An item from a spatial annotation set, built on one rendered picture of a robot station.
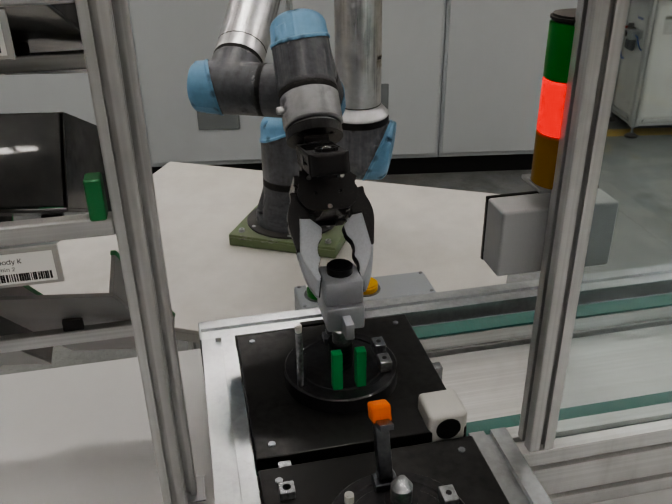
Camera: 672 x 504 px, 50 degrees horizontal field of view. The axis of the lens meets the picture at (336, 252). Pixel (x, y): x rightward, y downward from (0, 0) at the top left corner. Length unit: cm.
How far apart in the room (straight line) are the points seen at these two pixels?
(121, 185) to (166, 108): 344
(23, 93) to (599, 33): 368
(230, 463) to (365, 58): 77
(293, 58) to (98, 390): 56
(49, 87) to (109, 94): 357
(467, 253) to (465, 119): 265
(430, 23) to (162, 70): 140
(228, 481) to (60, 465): 29
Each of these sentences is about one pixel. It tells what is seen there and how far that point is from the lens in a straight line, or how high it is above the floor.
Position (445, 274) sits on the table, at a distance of 136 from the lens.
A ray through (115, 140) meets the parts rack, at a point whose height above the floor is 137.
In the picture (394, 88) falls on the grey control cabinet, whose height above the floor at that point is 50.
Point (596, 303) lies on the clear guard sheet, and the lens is 77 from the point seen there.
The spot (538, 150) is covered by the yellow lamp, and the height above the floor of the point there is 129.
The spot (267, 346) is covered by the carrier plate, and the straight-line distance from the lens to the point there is 97.
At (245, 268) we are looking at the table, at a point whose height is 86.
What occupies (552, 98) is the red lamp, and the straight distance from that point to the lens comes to 68.
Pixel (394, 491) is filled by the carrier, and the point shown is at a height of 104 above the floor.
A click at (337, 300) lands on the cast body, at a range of 81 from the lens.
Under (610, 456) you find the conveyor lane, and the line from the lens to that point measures 91.
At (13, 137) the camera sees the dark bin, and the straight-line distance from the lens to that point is 59.
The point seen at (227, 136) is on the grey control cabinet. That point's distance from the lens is 397.
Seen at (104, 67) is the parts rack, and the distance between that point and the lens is 50.
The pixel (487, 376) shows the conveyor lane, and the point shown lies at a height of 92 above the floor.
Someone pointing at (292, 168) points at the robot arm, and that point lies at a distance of 140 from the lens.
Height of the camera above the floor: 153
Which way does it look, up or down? 28 degrees down
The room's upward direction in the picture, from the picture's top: 1 degrees counter-clockwise
